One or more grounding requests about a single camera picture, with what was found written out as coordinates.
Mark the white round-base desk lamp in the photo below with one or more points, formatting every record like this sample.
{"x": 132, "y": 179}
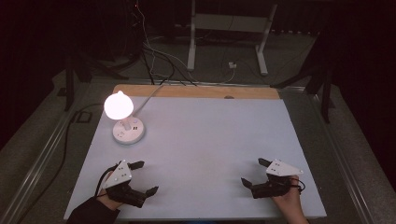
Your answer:
{"x": 128, "y": 134}

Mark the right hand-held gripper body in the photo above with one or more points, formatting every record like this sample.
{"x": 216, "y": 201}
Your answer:
{"x": 280, "y": 168}

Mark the pale lilac table mat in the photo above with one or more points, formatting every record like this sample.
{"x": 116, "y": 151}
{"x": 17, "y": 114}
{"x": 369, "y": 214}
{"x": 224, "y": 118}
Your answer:
{"x": 202, "y": 149}

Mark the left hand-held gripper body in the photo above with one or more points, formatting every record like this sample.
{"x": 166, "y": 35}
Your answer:
{"x": 120, "y": 174}

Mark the white metal stand frame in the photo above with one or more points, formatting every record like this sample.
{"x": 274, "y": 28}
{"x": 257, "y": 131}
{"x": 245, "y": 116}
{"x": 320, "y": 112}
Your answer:
{"x": 230, "y": 23}

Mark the black stand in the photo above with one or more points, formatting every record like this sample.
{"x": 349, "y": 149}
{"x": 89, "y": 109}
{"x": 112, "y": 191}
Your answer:
{"x": 69, "y": 87}
{"x": 325, "y": 93}

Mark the person's left hand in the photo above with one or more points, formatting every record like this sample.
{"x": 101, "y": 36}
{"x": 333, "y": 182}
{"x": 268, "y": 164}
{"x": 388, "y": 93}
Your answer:
{"x": 109, "y": 201}

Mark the person's right hand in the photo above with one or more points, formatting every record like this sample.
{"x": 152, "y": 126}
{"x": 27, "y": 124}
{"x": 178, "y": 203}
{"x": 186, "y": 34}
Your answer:
{"x": 291, "y": 202}

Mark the white plug adapter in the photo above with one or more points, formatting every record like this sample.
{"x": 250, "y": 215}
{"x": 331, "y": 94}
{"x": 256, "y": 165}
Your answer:
{"x": 232, "y": 65}

